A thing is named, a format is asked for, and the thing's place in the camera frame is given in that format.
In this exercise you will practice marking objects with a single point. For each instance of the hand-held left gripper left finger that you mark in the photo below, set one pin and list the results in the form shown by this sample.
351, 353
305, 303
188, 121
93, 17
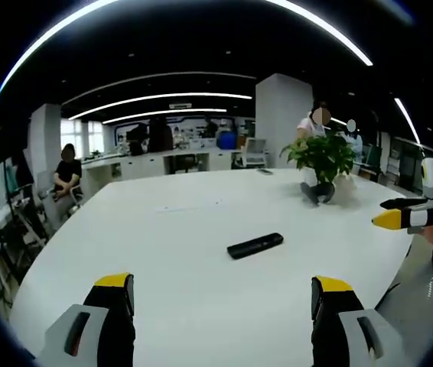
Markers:
101, 321

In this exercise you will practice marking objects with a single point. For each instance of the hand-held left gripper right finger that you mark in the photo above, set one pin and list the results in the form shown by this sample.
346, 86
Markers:
344, 321

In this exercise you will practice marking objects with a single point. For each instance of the black remote control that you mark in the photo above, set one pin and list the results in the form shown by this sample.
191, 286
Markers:
255, 245

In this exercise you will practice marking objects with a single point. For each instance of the green potted plant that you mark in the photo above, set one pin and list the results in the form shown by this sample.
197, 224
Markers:
321, 160

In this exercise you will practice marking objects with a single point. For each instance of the small dark object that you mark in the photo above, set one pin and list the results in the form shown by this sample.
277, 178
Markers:
265, 171

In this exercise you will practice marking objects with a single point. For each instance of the white office chair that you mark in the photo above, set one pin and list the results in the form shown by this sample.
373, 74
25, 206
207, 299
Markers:
254, 153

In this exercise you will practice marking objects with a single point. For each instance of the white counter cabinet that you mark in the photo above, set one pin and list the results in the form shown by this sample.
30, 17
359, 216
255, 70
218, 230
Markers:
155, 164

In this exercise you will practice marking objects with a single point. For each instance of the blue water barrel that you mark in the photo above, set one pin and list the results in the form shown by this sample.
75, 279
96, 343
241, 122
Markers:
226, 140

